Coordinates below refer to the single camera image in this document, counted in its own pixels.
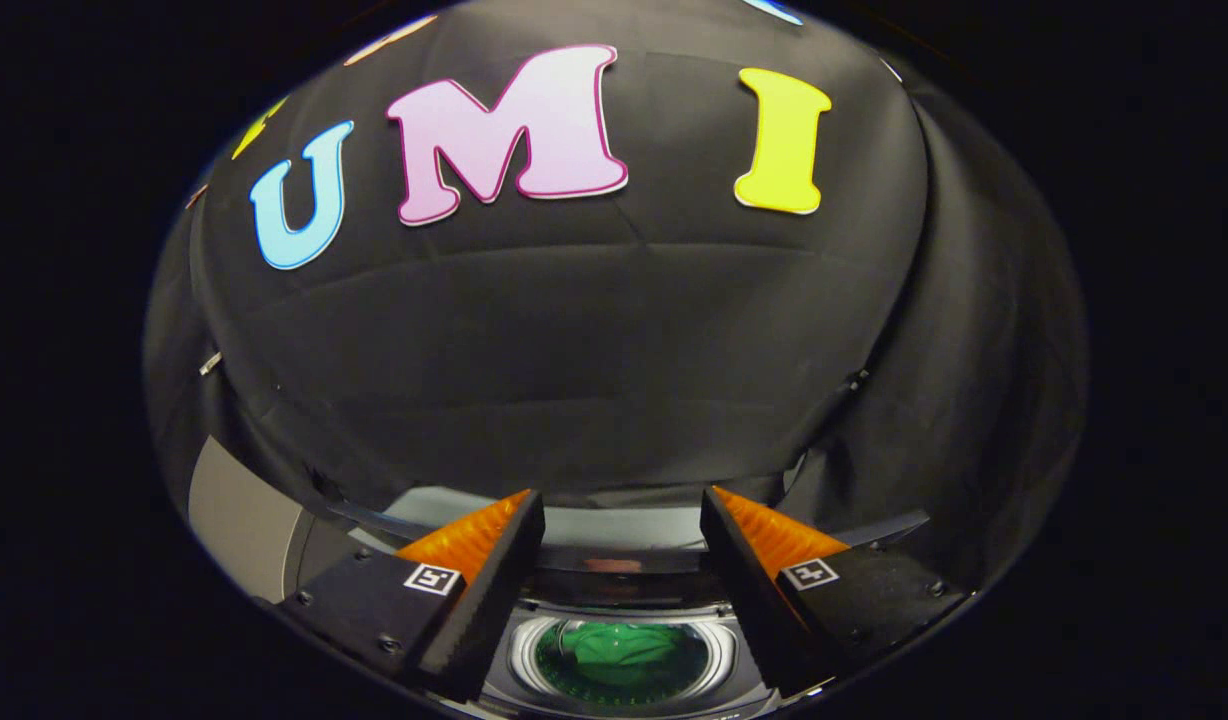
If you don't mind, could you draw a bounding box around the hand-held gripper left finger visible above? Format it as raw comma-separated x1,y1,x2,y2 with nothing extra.
277,488,547,704

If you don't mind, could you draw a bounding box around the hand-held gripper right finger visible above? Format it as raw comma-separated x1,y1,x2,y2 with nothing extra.
700,485,976,699

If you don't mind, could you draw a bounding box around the grey washing machine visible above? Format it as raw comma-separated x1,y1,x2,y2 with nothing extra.
299,485,935,720

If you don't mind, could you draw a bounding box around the green polo shirt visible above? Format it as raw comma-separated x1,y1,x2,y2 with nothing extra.
539,620,710,696

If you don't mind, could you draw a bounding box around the black backdrop cloth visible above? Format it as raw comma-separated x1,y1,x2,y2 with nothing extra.
142,0,1090,601

